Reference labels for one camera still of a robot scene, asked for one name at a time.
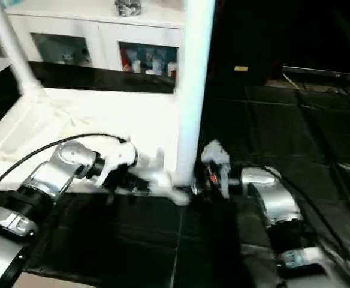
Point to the white compartment tray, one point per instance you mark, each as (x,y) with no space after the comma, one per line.
(103,120)

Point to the long black bar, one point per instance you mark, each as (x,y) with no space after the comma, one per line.
(325,73)

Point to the black work mat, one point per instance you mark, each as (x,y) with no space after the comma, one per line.
(283,132)

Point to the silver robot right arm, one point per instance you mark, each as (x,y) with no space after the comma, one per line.
(271,198)

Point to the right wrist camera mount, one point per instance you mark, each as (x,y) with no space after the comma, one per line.
(216,155)

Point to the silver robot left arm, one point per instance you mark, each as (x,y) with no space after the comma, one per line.
(49,174)

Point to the small tan tag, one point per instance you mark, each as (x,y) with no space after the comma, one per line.
(240,68)

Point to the white glass-door cabinet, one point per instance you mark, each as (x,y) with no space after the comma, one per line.
(91,30)

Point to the silver crumpled object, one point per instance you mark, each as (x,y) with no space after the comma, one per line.
(128,6)

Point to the small red bottle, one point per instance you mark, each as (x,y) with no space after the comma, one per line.
(125,60)

